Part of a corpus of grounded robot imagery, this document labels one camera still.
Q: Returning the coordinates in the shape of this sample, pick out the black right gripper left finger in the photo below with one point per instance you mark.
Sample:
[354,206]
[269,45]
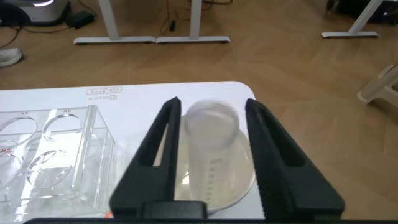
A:
[146,180]

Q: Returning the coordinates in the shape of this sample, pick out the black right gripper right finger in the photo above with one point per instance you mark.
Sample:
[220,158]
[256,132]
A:
[295,186]

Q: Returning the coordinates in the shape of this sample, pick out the yellow pigment test tube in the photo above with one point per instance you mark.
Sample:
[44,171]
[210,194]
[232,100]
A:
[211,133]

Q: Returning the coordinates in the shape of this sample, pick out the clear acrylic test tube rack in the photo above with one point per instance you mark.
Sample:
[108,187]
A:
[62,161]

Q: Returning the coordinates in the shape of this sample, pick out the blue white paper cup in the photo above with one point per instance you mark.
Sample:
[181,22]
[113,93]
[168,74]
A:
[244,174]

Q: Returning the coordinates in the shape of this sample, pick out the white table label sticker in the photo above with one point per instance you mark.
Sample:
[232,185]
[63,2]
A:
[104,91]

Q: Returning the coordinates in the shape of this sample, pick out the white double office desk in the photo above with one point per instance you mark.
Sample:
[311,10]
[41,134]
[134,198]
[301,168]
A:
[115,39]

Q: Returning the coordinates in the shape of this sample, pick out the white long office desk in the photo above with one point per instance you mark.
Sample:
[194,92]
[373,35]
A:
[349,33]

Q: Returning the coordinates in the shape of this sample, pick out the black power adapter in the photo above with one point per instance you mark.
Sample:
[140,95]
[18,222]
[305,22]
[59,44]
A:
[80,19]

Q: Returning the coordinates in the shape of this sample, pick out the white humanoid robot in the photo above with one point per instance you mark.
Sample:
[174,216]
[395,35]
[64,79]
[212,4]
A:
[40,11]

